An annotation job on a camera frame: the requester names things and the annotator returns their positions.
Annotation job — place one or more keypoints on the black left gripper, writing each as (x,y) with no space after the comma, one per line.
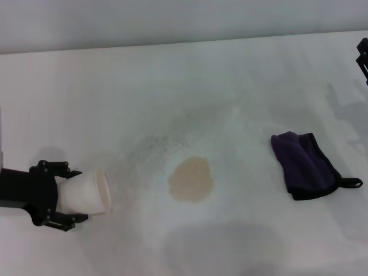
(31,189)

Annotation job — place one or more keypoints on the white paper cup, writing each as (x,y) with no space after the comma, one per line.
(83,194)

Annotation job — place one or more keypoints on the brown water stain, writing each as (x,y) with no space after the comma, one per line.
(191,179)

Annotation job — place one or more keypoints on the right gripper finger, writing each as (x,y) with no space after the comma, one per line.
(364,61)

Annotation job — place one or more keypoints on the purple rag with black trim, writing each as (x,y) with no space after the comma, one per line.
(307,164)

